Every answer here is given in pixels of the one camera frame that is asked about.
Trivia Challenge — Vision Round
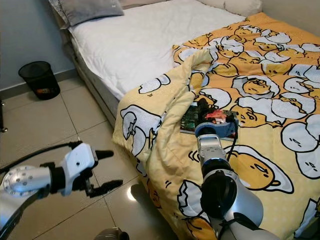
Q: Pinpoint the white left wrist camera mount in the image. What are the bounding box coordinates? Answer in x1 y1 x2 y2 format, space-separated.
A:
60 142 98 197

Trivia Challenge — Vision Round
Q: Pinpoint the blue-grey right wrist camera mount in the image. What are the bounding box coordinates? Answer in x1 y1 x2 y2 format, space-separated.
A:
194 121 239 141

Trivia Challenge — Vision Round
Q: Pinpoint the grey fabric bed base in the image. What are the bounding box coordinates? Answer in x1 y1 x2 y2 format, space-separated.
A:
70 35 123 129

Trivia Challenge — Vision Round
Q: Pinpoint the white quilted mattress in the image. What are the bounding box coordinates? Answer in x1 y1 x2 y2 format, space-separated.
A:
69 0 248 101

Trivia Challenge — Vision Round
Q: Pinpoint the beige headboard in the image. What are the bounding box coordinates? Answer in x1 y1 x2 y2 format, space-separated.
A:
119 0 156 10

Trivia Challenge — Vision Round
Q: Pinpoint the yellow egg cartoon blanket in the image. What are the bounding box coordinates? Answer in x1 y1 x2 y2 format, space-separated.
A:
112 11 320 240

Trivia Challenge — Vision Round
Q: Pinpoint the black mesh waste bin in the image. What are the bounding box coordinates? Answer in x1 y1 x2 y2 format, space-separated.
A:
18 61 61 101

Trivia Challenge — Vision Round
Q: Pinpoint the short cream bolster pillow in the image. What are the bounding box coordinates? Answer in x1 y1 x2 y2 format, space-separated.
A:
223 0 263 17

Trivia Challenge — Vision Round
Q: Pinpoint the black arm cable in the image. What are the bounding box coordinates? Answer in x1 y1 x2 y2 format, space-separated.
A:
227 122 240 161
0 141 83 173

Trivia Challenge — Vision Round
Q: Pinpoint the plain grey pillow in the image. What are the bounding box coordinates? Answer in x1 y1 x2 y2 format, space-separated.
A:
49 0 125 28

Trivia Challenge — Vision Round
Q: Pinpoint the dark green red book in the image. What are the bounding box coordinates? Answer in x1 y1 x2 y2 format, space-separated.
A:
180 102 240 137

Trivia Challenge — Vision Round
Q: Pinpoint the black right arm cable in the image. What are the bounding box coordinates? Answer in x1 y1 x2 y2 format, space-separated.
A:
227 122 240 161

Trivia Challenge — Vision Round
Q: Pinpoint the grey robot leg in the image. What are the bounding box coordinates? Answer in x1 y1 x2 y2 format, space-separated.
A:
94 227 131 240

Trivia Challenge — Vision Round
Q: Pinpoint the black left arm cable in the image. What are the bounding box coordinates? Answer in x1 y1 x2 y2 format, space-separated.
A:
0 141 83 173

